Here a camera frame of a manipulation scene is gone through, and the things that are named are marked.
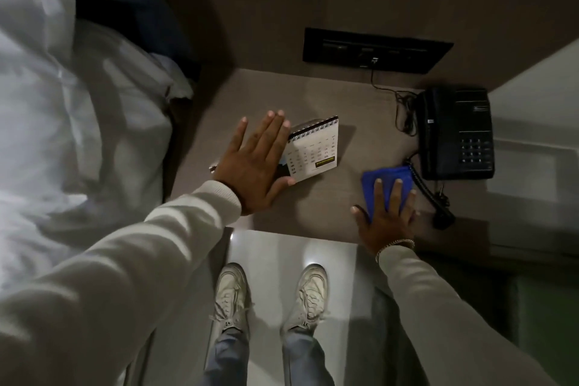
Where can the person's left hand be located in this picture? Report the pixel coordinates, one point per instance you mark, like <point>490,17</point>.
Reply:
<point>251,173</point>

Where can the person's right hand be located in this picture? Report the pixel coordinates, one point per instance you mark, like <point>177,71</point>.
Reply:
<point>386,227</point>

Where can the person's right thumb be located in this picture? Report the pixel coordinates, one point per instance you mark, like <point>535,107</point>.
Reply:
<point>359,217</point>

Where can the person's right middle finger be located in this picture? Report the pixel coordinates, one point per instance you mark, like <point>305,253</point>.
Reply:
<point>396,195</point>

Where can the person's left little finger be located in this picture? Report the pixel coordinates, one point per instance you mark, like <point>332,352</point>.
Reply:
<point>238,137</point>

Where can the person's left middle finger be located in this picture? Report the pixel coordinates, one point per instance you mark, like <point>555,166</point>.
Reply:
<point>272,134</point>

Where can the person's left thumb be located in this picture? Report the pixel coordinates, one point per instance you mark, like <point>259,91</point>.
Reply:
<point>282,186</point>

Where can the blue cleaning cloth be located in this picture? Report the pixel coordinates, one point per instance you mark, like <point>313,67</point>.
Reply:
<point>389,175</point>

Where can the person's left forearm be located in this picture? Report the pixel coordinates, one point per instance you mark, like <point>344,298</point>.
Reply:
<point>113,281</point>

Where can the person's right forearm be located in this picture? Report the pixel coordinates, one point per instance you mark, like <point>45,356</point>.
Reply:
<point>434,322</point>

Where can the white spiral desk calendar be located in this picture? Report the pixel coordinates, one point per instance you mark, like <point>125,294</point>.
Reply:
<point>314,150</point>

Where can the black desk telephone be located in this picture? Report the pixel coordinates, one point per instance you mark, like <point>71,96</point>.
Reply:
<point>457,132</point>

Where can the person's right white sneaker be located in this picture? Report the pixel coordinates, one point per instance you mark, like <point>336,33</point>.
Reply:
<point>310,297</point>

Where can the person's white sneaker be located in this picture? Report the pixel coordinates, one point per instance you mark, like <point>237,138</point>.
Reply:
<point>230,295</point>
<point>310,297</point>

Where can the person's left white sneaker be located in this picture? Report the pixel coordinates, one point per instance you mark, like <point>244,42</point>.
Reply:
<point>230,295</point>

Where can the person's right jeans leg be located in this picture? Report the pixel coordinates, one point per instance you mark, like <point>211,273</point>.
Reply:
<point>305,361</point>

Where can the person's jeans leg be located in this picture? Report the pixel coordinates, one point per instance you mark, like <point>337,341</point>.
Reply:
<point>226,361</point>
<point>305,361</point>

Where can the white bed duvet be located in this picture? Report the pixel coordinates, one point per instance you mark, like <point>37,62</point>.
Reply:
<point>68,128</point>

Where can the dark blue headboard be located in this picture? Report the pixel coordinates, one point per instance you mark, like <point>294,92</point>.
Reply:
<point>131,1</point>

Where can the person's left jeans leg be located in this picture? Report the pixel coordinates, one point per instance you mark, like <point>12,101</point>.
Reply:
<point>226,361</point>

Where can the black wall socket panel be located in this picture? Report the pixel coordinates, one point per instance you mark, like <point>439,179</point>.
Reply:
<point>375,51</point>

